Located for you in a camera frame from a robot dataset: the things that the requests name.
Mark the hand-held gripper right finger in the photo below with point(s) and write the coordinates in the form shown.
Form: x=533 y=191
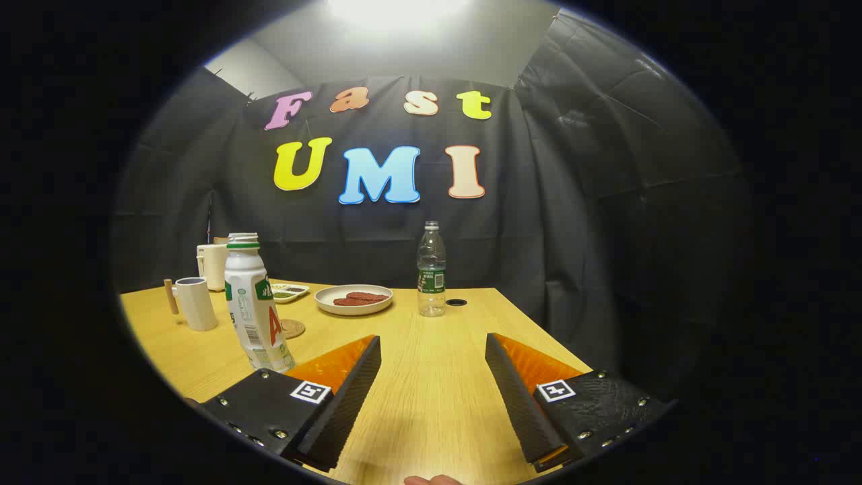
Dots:
x=522 y=404

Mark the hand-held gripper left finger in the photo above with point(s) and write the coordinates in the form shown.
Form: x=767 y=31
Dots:
x=343 y=404

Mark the round cork coaster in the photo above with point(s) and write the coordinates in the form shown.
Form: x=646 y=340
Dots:
x=296 y=329

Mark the clear plastic water bottle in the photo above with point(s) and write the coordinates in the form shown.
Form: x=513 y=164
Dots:
x=431 y=279

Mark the wooden table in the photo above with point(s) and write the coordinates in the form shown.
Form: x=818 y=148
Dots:
x=431 y=377

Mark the white round plate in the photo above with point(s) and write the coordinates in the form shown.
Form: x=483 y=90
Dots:
x=330 y=304

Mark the dark red meat slice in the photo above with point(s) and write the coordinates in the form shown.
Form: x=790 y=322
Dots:
x=370 y=296
x=349 y=302

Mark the white divided dish with beans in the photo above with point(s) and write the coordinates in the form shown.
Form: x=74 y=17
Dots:
x=289 y=294

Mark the cream toaster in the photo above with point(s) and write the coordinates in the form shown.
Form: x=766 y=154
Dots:
x=214 y=266

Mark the black backdrop cloth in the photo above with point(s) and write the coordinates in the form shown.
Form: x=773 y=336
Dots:
x=572 y=202

